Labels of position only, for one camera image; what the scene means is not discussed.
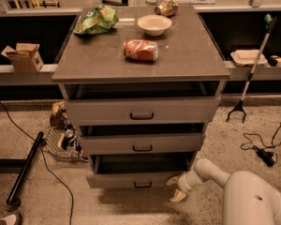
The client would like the grey middle drawer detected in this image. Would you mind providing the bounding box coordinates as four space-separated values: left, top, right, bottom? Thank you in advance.
80 123 205 155

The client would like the yellow tape measure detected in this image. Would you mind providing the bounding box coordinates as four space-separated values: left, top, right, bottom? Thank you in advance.
268 55 281 67

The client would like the grey top drawer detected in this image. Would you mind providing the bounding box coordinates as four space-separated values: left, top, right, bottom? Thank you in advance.
63 82 220 126

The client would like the grey drawer cabinet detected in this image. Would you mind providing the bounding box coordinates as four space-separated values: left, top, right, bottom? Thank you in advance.
52 5 231 173

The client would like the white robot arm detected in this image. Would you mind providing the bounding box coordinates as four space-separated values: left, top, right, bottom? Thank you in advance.
167 158 281 225

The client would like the black floor cable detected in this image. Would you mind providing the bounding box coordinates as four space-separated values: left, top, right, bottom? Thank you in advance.
0 84 75 225

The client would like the grey shoe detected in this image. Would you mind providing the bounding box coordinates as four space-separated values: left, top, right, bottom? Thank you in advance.
0 213 22 225

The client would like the grey drawer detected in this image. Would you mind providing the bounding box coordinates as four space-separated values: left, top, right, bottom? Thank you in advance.
63 82 220 126
87 151 197 188
80 123 205 155

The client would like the white bowl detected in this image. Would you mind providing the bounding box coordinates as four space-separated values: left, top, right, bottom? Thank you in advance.
138 15 172 37

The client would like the crushed gold can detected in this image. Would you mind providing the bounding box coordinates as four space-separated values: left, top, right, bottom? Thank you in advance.
154 0 179 17

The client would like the green chip bag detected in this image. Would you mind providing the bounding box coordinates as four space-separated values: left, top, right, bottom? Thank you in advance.
73 5 119 35

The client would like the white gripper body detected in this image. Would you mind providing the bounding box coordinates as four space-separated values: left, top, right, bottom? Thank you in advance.
177 171 200 193

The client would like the small cardboard box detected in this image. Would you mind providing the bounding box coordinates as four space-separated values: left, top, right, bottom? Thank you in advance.
1 43 43 73

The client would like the wire basket with items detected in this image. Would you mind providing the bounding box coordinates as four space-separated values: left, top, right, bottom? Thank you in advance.
44 124 88 163

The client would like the black power adapter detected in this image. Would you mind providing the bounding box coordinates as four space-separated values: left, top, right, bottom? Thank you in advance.
253 146 276 167

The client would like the reacher grabber tool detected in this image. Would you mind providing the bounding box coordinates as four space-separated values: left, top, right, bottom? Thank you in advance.
226 13 276 122

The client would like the orange soda can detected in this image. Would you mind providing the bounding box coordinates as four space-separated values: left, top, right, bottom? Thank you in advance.
124 39 158 62

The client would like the grey bottom drawer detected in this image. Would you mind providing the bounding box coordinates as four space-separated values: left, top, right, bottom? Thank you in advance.
87 151 197 188

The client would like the black table leg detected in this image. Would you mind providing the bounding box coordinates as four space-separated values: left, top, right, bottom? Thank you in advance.
6 131 44 207

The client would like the white takeout tray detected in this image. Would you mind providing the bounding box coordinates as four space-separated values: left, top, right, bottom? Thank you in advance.
230 50 259 67

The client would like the brown toy figure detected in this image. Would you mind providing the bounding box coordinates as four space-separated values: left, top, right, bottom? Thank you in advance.
50 101 67 128

